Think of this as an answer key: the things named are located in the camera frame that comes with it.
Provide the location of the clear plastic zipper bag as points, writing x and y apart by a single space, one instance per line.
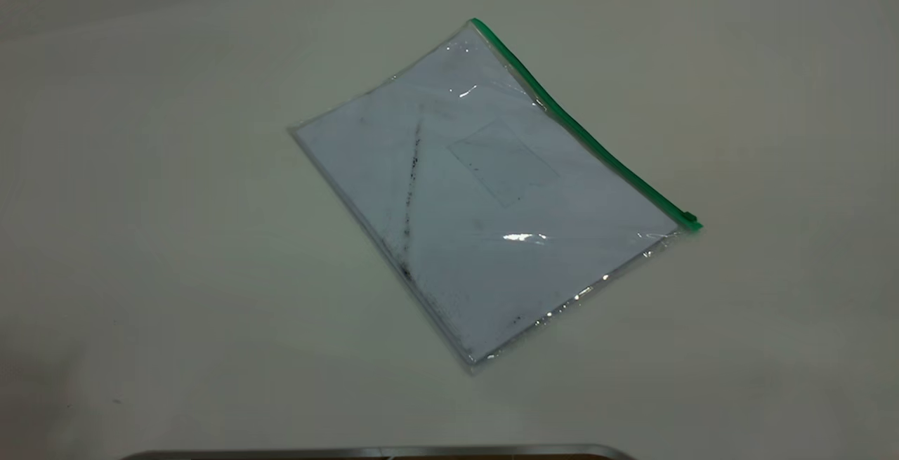
491 235

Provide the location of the green zipper slider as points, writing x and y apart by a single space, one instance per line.
690 218

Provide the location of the white paper sheet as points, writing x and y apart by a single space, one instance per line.
477 270

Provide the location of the grey metal frame edge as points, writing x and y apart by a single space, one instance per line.
281 454

